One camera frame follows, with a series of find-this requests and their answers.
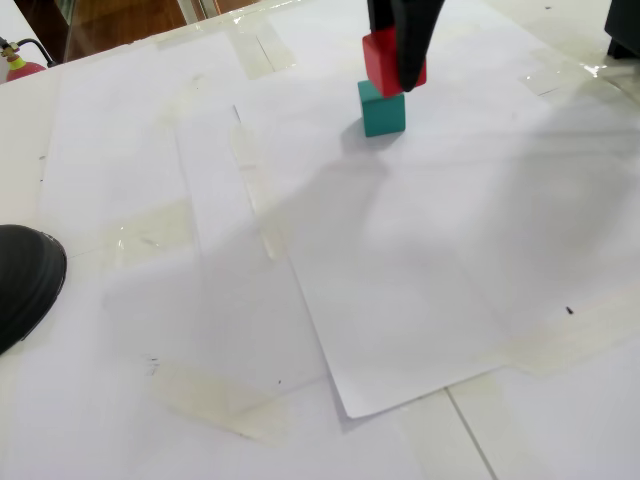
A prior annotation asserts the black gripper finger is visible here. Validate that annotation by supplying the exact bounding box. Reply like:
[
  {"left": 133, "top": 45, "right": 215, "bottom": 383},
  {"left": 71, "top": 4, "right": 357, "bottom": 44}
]
[
  {"left": 392, "top": 0, "right": 446, "bottom": 94},
  {"left": 367, "top": 0, "right": 396, "bottom": 35}
]

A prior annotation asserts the teal blue cube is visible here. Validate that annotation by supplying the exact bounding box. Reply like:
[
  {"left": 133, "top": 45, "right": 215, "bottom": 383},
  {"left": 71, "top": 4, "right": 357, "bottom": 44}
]
[{"left": 357, "top": 80, "right": 406, "bottom": 139}]

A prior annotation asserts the red fire extinguisher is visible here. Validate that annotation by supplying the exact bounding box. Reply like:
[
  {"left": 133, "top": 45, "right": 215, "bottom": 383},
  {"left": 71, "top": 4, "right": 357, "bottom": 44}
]
[{"left": 0, "top": 35, "right": 60, "bottom": 84}]

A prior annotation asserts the brown wooden panel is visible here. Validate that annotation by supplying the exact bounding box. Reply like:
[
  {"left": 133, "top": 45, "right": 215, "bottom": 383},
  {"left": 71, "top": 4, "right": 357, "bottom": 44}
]
[{"left": 14, "top": 0, "right": 281, "bottom": 64}]

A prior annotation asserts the red cube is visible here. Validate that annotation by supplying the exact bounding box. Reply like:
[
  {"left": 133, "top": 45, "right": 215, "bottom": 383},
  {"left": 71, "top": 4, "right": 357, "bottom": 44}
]
[{"left": 362, "top": 27, "right": 428, "bottom": 99}]

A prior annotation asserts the black round camera stand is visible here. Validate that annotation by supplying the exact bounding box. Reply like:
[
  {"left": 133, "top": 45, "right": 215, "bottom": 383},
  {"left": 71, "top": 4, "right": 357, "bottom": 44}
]
[{"left": 0, "top": 224, "right": 68, "bottom": 356}]

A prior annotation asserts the yellowish clear tape strip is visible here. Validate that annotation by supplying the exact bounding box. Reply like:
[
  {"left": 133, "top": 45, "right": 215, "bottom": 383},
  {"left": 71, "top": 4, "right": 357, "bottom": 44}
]
[
  {"left": 257, "top": 219, "right": 294, "bottom": 264},
  {"left": 223, "top": 19, "right": 297, "bottom": 80},
  {"left": 517, "top": 47, "right": 601, "bottom": 97},
  {"left": 113, "top": 198, "right": 195, "bottom": 267},
  {"left": 149, "top": 358, "right": 287, "bottom": 444},
  {"left": 499, "top": 293, "right": 640, "bottom": 377}
]

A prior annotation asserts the white paper sheet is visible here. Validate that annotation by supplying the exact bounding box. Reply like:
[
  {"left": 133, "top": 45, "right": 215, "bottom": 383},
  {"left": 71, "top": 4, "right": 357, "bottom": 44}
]
[{"left": 232, "top": 4, "right": 640, "bottom": 420}]

